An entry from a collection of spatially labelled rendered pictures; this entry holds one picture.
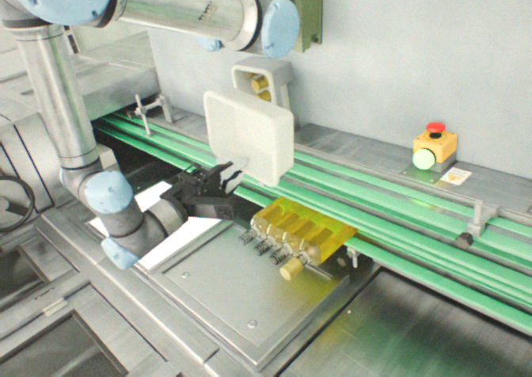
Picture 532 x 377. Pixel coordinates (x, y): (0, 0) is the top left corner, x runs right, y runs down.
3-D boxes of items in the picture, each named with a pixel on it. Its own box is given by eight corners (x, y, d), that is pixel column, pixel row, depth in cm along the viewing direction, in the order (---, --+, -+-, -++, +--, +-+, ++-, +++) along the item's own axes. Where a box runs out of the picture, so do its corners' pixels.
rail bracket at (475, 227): (482, 208, 90) (450, 245, 83) (486, 178, 86) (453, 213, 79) (503, 215, 88) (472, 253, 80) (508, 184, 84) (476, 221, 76)
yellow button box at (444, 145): (428, 152, 108) (412, 165, 104) (429, 123, 104) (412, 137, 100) (457, 159, 104) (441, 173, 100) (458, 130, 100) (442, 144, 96)
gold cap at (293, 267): (290, 262, 107) (278, 272, 104) (293, 254, 104) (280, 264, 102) (302, 272, 105) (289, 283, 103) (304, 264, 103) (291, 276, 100)
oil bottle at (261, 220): (302, 197, 132) (249, 235, 121) (299, 181, 129) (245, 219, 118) (316, 203, 129) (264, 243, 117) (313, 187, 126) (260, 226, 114)
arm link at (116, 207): (66, 179, 83) (92, 221, 90) (92, 201, 76) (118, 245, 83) (103, 157, 87) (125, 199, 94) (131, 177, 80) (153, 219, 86)
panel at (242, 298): (165, 184, 177) (86, 229, 159) (163, 177, 176) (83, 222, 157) (350, 282, 117) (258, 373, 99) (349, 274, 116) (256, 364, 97)
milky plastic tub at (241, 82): (261, 120, 150) (242, 131, 145) (249, 55, 138) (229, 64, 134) (299, 131, 138) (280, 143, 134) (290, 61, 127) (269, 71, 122)
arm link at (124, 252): (111, 251, 82) (129, 279, 87) (159, 215, 87) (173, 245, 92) (92, 234, 87) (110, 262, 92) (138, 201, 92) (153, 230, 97)
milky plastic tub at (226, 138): (230, 75, 103) (201, 88, 98) (303, 104, 90) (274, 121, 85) (237, 138, 113) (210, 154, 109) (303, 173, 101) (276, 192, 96)
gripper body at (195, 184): (197, 159, 101) (153, 189, 95) (222, 173, 96) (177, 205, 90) (205, 184, 106) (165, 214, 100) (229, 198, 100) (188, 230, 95)
